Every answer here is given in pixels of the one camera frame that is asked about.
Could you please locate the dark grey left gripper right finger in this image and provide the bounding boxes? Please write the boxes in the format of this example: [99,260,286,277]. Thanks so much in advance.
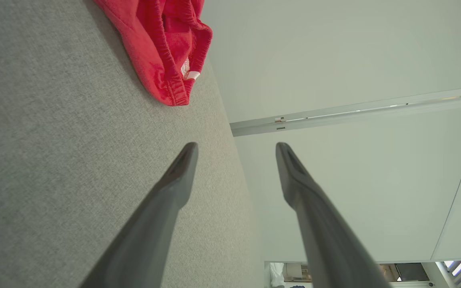
[275,142,392,288]

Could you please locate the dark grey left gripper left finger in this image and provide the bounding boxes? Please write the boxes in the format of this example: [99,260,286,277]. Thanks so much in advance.
[79,142,199,288]

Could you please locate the grey slotted metal post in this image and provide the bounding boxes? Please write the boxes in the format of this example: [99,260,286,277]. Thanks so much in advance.
[230,85,461,137]

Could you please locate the red shorts with white stripes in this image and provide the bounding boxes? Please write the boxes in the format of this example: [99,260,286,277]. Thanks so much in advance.
[94,0,213,107]

